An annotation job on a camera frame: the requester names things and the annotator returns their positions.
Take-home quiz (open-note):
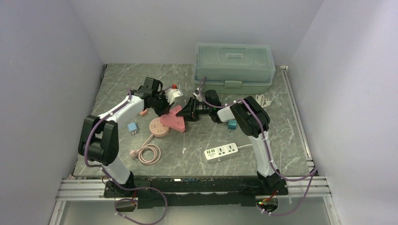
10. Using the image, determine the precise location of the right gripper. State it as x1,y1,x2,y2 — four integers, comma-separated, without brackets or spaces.
176,98,212,123

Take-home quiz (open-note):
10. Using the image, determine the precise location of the orange charger cube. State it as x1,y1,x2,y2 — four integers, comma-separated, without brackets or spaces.
139,109,148,117

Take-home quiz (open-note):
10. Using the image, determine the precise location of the pink triangular socket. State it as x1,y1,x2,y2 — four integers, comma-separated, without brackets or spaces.
160,105,185,132

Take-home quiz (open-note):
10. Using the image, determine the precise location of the round pink socket hub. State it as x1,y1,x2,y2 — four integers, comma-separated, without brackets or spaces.
149,117,170,137

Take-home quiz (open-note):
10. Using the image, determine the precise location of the pink cable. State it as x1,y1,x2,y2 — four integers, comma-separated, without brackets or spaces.
129,134,161,166

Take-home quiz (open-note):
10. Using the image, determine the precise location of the white power strip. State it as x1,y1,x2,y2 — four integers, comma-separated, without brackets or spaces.
204,143,239,161

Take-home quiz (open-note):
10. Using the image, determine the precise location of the white power strip cable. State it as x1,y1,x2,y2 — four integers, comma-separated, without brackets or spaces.
237,94,273,148

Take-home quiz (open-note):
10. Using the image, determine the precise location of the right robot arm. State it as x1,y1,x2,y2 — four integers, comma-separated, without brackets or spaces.
176,90,287,195

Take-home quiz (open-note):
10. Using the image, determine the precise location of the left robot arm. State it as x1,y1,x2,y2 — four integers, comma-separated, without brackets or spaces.
78,77,182,197

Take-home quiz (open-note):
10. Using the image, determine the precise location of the blue charger cube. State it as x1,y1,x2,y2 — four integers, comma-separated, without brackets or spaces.
127,122,138,135

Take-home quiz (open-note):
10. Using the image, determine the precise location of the teal charger cube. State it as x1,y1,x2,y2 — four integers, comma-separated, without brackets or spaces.
227,120,237,130

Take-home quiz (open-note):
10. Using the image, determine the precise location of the green plastic storage box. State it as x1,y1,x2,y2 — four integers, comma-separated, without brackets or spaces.
192,43,276,95

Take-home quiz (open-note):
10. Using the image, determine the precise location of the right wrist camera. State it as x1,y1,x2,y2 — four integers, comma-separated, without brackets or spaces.
193,89,201,99

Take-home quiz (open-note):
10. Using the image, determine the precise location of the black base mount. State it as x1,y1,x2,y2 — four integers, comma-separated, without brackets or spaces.
103,175,289,209

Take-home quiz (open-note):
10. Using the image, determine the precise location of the aluminium rail frame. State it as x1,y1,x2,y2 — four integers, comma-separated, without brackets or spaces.
56,64,340,224

